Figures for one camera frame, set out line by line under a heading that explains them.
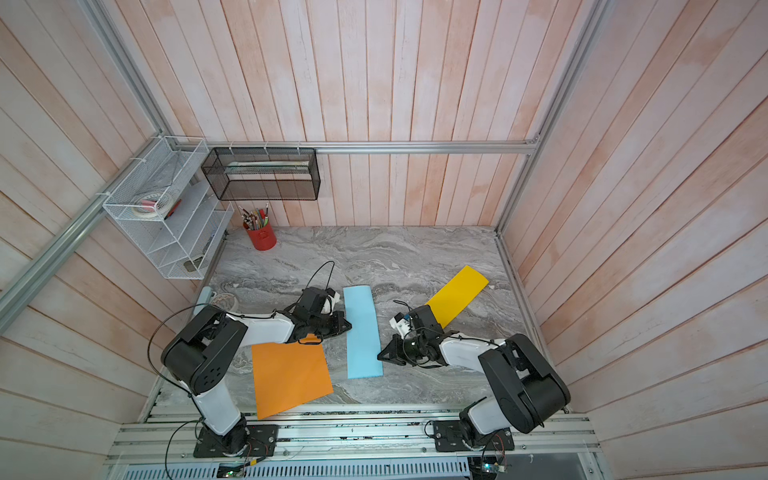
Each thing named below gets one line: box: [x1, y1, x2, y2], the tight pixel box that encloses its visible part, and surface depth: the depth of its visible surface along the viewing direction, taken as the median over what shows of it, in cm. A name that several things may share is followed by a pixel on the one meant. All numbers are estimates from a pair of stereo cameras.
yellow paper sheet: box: [425, 265, 490, 329], surface depth 104 cm
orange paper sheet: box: [252, 334, 334, 420], surface depth 84 cm
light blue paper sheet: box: [343, 285, 383, 379], surface depth 93 cm
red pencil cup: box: [246, 222, 277, 251], surface depth 116 cm
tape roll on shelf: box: [132, 192, 175, 218], surface depth 75 cm
